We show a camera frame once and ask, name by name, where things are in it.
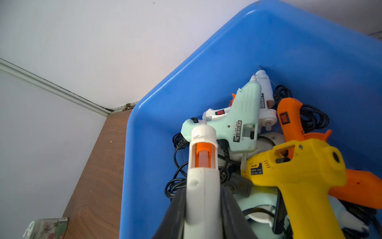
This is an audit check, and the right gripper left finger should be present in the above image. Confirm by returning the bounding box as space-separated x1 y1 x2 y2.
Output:
152 188 186 239

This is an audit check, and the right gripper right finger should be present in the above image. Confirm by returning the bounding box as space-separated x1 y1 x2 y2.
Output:
220 185 257 239

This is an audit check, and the large mint green glue gun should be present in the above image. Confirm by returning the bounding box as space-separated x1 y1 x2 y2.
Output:
234 191 287 239

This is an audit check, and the yellow glue gun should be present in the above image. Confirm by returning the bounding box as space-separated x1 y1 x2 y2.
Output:
241 141 344 239

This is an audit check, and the small mint glue gun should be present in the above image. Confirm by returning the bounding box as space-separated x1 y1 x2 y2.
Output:
180 74 263 154

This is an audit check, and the small white glue gun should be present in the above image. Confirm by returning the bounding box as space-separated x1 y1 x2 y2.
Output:
202 66 277 134

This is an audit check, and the orange glue gun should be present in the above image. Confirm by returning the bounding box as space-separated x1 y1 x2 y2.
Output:
277 98 382 209

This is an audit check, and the large white glue gun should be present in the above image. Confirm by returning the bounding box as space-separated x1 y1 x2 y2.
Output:
328 195 369 233

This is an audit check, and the blue plastic storage box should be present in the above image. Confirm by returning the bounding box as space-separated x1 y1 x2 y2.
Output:
119 1 382 239

